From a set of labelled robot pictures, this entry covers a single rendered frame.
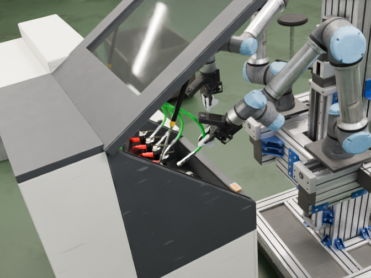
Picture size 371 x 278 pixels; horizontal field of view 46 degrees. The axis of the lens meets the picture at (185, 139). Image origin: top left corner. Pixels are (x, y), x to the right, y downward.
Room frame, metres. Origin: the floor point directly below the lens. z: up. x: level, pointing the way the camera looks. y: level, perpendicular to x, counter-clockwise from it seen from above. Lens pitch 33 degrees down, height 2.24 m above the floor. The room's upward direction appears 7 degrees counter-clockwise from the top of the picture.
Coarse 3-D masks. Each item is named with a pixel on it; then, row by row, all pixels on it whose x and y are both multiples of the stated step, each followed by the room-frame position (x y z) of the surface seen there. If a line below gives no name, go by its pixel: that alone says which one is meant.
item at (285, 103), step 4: (288, 92) 2.01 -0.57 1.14; (284, 96) 2.01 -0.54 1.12; (288, 96) 2.01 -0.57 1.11; (292, 96) 2.04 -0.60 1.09; (280, 100) 2.00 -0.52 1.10; (284, 100) 2.00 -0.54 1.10; (288, 100) 2.00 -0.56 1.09; (292, 100) 2.02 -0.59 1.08; (276, 104) 2.01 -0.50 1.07; (280, 104) 2.00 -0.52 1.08; (284, 104) 1.99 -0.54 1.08; (288, 104) 2.00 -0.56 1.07; (292, 104) 2.01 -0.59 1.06; (276, 108) 2.00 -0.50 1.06; (280, 108) 1.99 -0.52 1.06; (284, 108) 1.99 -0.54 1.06; (288, 108) 1.99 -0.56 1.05; (292, 108) 2.00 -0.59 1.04
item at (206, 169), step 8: (184, 144) 1.93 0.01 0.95; (192, 144) 1.92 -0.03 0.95; (184, 152) 1.93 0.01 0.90; (200, 152) 1.83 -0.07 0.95; (192, 160) 1.85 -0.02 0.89; (200, 160) 1.77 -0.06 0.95; (208, 160) 1.76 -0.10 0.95; (192, 168) 1.86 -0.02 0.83; (200, 168) 1.77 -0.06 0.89; (208, 168) 1.69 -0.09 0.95; (216, 168) 1.68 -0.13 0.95; (200, 176) 1.78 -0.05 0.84; (208, 176) 1.71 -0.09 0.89; (216, 176) 1.63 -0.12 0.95; (224, 176) 1.62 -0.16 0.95; (216, 184) 1.64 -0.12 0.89; (224, 184) 1.56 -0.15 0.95; (240, 192) 1.49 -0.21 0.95
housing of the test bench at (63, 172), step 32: (0, 64) 2.06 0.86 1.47; (32, 64) 2.01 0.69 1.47; (0, 96) 1.62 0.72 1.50; (32, 96) 1.58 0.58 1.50; (64, 96) 1.55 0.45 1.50; (0, 128) 1.36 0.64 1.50; (32, 128) 1.33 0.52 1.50; (64, 128) 1.30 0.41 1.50; (32, 160) 1.13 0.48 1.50; (64, 160) 1.11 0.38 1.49; (96, 160) 1.15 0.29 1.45; (32, 192) 1.06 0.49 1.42; (64, 192) 1.10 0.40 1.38; (96, 192) 1.14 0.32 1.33; (64, 224) 1.09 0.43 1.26; (96, 224) 1.13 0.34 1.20; (64, 256) 1.07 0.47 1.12; (96, 256) 1.11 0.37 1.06; (128, 256) 1.16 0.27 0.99
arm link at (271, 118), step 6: (270, 102) 1.53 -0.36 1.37; (270, 108) 1.46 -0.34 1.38; (264, 114) 1.43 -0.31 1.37; (270, 114) 1.44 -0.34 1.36; (276, 114) 1.45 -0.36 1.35; (258, 120) 1.44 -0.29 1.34; (264, 120) 1.43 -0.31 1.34; (270, 120) 1.43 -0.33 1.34; (276, 120) 1.43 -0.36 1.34; (282, 120) 1.44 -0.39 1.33; (270, 126) 1.43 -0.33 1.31; (276, 126) 1.43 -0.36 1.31
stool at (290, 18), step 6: (282, 18) 4.58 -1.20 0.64; (288, 18) 4.56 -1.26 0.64; (294, 18) 4.54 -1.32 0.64; (300, 18) 4.51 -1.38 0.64; (306, 18) 4.49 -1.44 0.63; (282, 24) 4.48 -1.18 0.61; (288, 24) 4.43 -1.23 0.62; (294, 24) 4.41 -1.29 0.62; (300, 24) 4.41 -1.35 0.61; (276, 60) 4.79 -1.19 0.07; (282, 60) 4.73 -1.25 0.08
